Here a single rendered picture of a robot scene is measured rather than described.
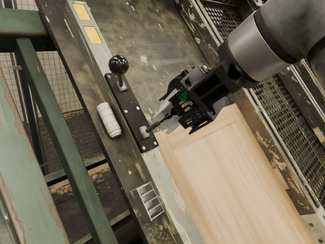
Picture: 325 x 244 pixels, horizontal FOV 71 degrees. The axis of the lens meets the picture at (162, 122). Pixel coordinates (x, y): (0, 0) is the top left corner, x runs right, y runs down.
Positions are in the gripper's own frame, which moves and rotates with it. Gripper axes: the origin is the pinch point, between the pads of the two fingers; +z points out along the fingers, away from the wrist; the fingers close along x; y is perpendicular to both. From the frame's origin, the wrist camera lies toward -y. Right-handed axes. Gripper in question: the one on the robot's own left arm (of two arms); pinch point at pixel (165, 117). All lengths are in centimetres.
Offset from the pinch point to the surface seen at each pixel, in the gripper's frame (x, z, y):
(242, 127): 23.0, 10.9, -36.0
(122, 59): -13.3, -2.8, 1.1
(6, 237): -3, 90, 25
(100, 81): -15.9, 11.2, -2.9
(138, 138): -0.2, 8.1, 2.5
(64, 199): 9, 228, -37
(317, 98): 57, 9, -113
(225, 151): 21.7, 11.3, -20.9
